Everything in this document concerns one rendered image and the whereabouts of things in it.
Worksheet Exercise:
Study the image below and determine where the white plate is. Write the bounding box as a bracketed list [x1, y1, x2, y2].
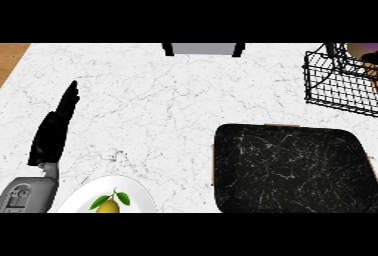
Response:
[54, 175, 159, 214]

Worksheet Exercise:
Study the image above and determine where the black wire tiered basket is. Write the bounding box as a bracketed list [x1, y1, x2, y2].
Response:
[302, 43, 378, 118]

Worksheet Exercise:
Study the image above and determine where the yellow lemon with green leaves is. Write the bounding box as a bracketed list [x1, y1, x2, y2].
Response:
[88, 187, 132, 214]

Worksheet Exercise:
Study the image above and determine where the black marbled tray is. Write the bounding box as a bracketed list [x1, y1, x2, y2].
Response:
[211, 123, 378, 214]

